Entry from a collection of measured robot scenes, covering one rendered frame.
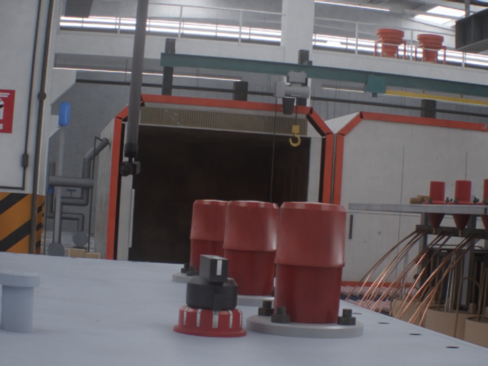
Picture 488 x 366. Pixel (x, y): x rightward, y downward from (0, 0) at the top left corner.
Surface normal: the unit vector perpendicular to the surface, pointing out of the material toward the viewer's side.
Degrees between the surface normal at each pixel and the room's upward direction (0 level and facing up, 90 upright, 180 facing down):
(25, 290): 90
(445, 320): 90
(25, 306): 90
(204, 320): 88
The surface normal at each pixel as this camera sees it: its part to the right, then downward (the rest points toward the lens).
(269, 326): -0.61, -0.05
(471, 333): -0.97, -0.07
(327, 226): 0.40, -0.01
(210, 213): -0.17, -0.05
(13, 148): 0.17, -0.01
